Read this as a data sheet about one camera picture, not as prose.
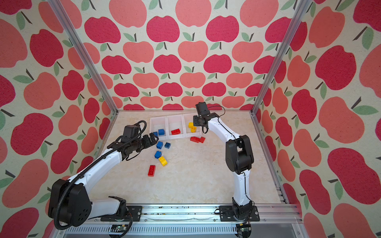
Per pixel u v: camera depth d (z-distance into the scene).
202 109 0.77
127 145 0.61
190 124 1.11
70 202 0.40
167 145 0.98
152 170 0.87
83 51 0.86
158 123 1.04
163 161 0.91
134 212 0.74
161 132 1.05
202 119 0.71
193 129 1.06
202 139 1.04
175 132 1.06
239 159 0.55
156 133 1.04
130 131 0.65
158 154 0.95
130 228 0.70
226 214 0.73
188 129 1.07
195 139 1.04
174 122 1.09
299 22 0.74
